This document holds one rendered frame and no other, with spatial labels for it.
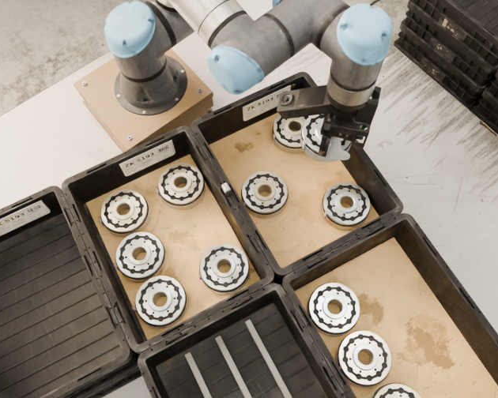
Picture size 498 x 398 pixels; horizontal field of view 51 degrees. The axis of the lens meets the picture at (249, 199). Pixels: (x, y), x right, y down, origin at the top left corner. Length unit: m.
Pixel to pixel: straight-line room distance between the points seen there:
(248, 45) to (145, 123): 0.62
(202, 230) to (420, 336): 0.50
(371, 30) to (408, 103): 0.77
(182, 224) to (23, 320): 0.38
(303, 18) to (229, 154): 0.51
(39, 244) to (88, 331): 0.23
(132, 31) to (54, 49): 1.47
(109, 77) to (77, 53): 1.17
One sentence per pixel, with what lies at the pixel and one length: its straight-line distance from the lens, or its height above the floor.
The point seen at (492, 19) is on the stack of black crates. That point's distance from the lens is 2.09.
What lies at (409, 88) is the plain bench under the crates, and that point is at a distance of 1.54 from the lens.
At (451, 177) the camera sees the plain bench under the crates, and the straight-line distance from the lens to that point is 1.43.
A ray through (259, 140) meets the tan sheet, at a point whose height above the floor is 0.83.
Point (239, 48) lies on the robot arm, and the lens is 0.75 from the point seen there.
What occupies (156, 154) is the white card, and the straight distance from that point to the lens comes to 1.17.
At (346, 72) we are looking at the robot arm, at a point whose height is 1.28.
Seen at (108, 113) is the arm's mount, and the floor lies 0.80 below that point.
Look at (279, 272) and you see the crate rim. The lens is 1.01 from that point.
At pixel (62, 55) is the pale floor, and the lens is 2.62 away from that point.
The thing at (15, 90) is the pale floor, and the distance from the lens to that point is 2.58.
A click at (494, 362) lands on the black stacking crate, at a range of 1.12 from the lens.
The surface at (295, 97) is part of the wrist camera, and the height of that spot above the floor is 1.13.
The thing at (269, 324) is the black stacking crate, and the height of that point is 0.83.
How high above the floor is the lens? 1.90
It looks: 66 degrees down
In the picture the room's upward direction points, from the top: 2 degrees counter-clockwise
